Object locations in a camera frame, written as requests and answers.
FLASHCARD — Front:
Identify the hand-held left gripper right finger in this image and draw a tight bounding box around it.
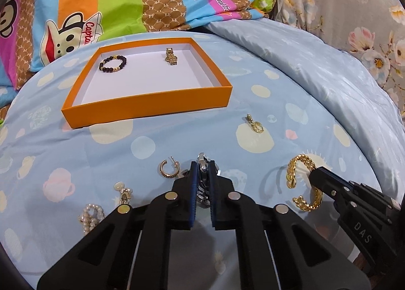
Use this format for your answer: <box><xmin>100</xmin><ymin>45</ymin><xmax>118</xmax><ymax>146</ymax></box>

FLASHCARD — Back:
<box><xmin>207</xmin><ymin>161</ymin><xmax>371</xmax><ymax>290</ymax></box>

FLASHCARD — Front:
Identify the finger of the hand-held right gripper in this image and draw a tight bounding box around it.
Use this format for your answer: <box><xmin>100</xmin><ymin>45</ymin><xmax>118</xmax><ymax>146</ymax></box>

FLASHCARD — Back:
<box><xmin>309</xmin><ymin>166</ymin><xmax>352</xmax><ymax>207</ymax></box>

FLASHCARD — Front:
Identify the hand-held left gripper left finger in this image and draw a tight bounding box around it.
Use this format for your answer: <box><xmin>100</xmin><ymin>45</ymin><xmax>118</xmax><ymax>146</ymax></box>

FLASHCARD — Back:
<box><xmin>36</xmin><ymin>161</ymin><xmax>198</xmax><ymax>290</ymax></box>

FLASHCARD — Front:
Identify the silver metal wristwatch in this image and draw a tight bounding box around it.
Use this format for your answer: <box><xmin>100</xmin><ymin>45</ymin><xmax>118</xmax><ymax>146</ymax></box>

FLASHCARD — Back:
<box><xmin>196</xmin><ymin>152</ymin><xmax>222</xmax><ymax>208</ymax></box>

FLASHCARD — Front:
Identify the gold hoop earring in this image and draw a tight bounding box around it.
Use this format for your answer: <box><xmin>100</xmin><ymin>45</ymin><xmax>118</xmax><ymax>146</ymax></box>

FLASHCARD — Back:
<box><xmin>158</xmin><ymin>156</ymin><xmax>181</xmax><ymax>179</ymax></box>

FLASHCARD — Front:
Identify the gold braided cuff bracelet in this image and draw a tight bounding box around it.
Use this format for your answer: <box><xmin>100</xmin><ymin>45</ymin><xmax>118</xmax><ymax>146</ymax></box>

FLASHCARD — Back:
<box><xmin>286</xmin><ymin>154</ymin><xmax>323</xmax><ymax>212</ymax></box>

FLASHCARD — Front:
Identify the pearl drop earring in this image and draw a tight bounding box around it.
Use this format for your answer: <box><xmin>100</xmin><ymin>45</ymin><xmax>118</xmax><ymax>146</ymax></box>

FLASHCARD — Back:
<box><xmin>114</xmin><ymin>182</ymin><xmax>133</xmax><ymax>205</ymax></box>

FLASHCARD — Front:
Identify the gold pendant earring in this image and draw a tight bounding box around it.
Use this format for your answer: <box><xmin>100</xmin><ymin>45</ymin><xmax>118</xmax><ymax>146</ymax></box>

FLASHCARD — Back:
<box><xmin>246</xmin><ymin>114</ymin><xmax>264</xmax><ymax>134</ymax></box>

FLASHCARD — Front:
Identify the orange cardboard box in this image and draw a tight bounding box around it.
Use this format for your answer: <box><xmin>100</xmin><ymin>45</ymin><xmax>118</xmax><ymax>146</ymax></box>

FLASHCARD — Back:
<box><xmin>61</xmin><ymin>37</ymin><xmax>233</xmax><ymax>130</ymax></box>

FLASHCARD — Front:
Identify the pearl bracelet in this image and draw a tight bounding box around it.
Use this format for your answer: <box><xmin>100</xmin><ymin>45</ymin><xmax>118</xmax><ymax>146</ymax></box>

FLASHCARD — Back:
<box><xmin>78</xmin><ymin>203</ymin><xmax>106</xmax><ymax>236</ymax></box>

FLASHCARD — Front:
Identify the light blue dotted blanket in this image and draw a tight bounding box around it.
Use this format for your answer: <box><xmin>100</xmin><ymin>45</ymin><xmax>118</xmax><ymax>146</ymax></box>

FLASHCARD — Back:
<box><xmin>0</xmin><ymin>19</ymin><xmax>405</xmax><ymax>290</ymax></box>

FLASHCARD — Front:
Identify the gold metal wristwatch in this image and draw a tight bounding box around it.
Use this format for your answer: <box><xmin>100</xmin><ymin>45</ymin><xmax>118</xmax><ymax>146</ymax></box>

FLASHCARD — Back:
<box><xmin>164</xmin><ymin>48</ymin><xmax>179</xmax><ymax>65</ymax></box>

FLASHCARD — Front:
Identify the dark beaded bracelet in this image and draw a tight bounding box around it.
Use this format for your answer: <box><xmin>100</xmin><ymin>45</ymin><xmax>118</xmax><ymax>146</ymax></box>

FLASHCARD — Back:
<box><xmin>99</xmin><ymin>55</ymin><xmax>128</xmax><ymax>73</ymax></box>

